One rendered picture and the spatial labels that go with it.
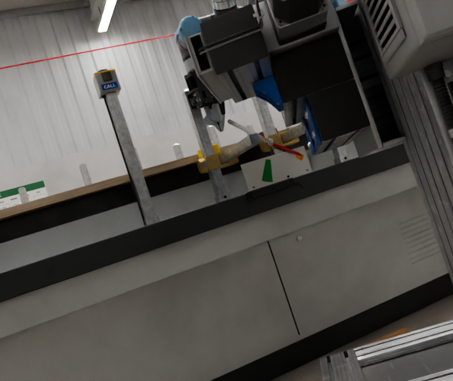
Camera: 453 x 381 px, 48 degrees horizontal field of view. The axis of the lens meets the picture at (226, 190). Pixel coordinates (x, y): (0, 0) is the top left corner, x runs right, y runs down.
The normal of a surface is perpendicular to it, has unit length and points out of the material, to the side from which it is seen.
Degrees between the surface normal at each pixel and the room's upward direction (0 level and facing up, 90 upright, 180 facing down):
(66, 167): 90
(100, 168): 90
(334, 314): 90
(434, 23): 90
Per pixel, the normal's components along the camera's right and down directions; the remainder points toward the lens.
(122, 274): 0.31, -0.15
